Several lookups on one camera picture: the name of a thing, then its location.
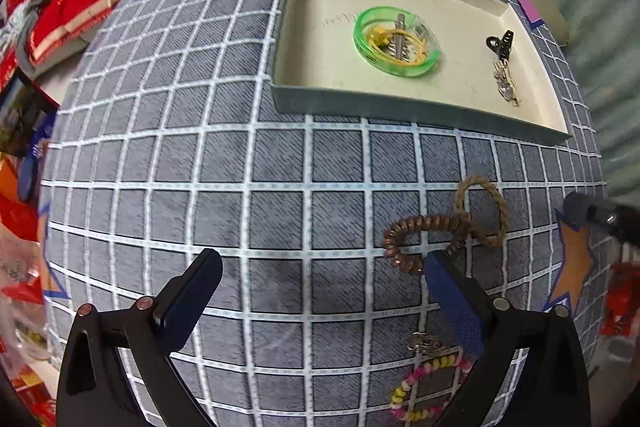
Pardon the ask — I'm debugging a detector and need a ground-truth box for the small silver earring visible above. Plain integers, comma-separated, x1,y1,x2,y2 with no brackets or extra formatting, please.
494,60,520,106

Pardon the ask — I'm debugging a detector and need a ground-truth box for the brown spiral hair tie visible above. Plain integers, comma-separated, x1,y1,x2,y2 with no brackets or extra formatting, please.
382,213,474,277

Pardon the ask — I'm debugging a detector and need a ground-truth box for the grey grid patterned cloth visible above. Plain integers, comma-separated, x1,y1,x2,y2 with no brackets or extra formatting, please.
41,0,608,426

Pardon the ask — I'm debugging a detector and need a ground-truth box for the black claw hair clip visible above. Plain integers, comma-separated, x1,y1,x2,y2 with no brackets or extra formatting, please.
485,30,514,62

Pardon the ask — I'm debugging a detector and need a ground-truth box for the yellow hair tie with beads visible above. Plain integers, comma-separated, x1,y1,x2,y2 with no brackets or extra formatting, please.
363,25,429,67

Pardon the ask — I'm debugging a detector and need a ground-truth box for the green translucent bangle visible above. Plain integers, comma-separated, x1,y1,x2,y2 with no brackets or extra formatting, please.
352,6,440,78

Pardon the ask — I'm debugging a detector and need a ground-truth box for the silver metal hair clip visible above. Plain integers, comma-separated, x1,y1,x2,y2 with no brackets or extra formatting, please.
386,13,416,66

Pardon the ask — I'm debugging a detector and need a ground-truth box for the pink yellow beaded bracelet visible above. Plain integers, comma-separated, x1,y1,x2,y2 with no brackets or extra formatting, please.
389,351,474,424

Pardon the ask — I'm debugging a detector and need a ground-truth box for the green tray with cream lining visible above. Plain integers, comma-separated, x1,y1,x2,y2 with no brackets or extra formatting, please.
271,0,570,145

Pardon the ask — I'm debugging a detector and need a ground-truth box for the silver heart charm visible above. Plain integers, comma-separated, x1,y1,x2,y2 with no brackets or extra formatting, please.
407,332,447,358

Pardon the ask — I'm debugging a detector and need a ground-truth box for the tan braided hair tie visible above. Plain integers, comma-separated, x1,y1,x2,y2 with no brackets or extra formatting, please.
453,173,511,249

